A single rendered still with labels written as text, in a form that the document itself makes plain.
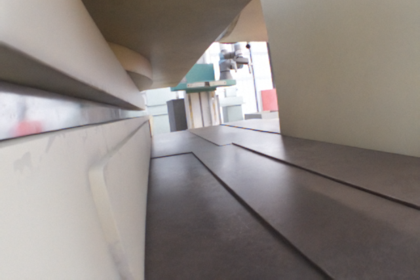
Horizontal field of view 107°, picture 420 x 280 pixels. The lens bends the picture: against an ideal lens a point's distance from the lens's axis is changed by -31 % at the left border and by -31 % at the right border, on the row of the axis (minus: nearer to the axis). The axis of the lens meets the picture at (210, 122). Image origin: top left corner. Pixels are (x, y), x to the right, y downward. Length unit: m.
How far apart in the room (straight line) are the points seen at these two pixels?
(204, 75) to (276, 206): 2.18
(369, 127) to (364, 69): 0.09
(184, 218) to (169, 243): 0.04
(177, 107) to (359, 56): 2.18
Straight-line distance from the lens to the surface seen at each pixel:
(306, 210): 0.20
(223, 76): 2.29
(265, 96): 5.06
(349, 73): 0.39
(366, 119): 0.38
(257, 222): 0.19
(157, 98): 6.42
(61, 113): 0.20
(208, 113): 2.41
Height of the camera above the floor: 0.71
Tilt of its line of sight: 4 degrees down
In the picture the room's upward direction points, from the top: 7 degrees counter-clockwise
